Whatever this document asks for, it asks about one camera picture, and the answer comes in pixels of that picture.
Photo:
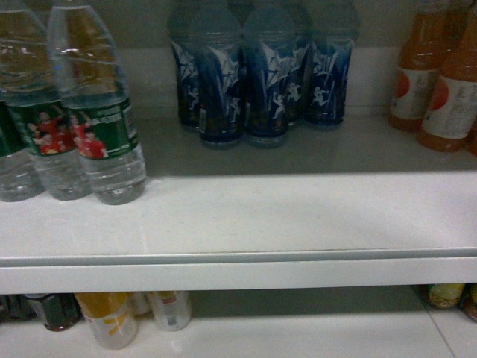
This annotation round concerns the clear water bottle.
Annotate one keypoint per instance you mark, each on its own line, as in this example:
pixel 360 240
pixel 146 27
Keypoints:
pixel 93 89

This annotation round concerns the white shelf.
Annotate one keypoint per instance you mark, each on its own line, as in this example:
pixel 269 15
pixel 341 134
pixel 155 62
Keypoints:
pixel 363 205
pixel 397 334

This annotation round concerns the leftmost cut-off water bottle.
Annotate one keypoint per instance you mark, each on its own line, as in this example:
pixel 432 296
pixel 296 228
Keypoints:
pixel 19 178

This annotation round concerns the middle water bottle players label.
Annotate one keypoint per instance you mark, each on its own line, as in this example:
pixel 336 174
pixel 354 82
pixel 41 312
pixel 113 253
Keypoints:
pixel 31 97

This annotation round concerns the white lower shelf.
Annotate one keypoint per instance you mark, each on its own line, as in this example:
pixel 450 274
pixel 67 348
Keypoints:
pixel 397 334

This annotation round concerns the blue sports drink front right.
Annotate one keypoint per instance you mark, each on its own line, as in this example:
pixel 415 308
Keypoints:
pixel 268 46

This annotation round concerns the blue sports drink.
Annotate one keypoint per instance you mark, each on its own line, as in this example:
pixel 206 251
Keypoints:
pixel 333 39
pixel 216 45
pixel 268 46
pixel 186 72

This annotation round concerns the blue sports drink front left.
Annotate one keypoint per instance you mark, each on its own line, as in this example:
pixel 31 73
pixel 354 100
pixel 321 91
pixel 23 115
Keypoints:
pixel 216 45

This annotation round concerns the white bottle with barcode below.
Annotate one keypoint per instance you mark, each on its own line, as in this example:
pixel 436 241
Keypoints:
pixel 172 310

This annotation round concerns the blue sports drink back left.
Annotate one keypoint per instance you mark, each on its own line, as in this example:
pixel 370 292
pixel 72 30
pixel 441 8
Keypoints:
pixel 186 72

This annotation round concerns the blue sports drink back right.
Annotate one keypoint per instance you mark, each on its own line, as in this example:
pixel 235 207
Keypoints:
pixel 333 39

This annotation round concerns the yellow white drink bottle below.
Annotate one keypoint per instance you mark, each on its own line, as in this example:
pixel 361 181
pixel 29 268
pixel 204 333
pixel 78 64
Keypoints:
pixel 110 317

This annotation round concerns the orange juice bottle back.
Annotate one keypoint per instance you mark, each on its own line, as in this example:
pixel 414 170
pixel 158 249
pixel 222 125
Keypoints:
pixel 436 31

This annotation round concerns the orange juice bottle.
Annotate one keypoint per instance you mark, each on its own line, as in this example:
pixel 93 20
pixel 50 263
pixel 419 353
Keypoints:
pixel 436 31
pixel 452 109

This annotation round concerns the dark tea bottle below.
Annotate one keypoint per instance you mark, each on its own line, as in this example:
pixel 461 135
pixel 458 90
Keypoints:
pixel 57 311

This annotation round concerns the orange juice bottle front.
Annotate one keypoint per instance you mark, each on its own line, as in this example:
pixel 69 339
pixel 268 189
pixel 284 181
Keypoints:
pixel 452 109

